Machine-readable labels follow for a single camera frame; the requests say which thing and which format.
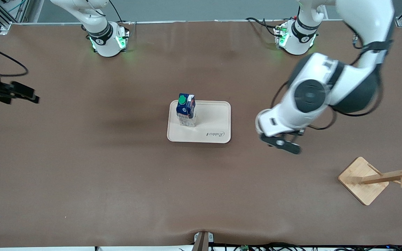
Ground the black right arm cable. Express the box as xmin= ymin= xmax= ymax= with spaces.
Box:
xmin=0 ymin=39 xmax=29 ymax=77

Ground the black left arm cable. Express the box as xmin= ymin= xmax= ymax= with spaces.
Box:
xmin=270 ymin=30 xmax=395 ymax=131

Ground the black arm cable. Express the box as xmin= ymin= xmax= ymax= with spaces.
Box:
xmin=0 ymin=39 xmax=29 ymax=77
xmin=270 ymin=30 xmax=395 ymax=131

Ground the black base power cable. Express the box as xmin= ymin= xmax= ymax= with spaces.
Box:
xmin=107 ymin=0 xmax=132 ymax=25
xmin=245 ymin=17 xmax=286 ymax=37

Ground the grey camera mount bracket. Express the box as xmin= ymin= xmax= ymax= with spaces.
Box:
xmin=193 ymin=231 xmax=215 ymax=251

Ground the beige plastic tray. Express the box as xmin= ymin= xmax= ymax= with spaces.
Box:
xmin=167 ymin=100 xmax=232 ymax=144

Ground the blue white milk carton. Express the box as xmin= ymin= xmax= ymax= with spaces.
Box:
xmin=176 ymin=93 xmax=197 ymax=127

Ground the wooden cup rack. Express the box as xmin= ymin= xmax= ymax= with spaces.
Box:
xmin=338 ymin=154 xmax=402 ymax=206

